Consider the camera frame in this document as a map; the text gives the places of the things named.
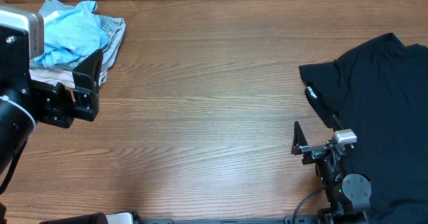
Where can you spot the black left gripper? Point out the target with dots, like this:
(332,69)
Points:
(58,102)

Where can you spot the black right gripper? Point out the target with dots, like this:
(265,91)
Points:
(318,149)

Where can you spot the light blue printed t-shirt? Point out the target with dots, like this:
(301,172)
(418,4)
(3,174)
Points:
(70,32)

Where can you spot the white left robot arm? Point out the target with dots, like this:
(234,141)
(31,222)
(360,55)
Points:
(16,127)

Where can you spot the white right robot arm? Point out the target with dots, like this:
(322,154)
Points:
(348,194)

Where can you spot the folded beige garment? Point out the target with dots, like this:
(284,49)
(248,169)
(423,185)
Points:
(53,76)

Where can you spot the folded light blue jeans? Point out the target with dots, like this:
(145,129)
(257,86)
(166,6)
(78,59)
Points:
(115,28)

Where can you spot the black t-shirt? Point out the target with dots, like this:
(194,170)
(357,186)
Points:
(379,90)

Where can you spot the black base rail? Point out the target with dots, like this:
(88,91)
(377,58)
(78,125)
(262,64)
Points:
(132,217)

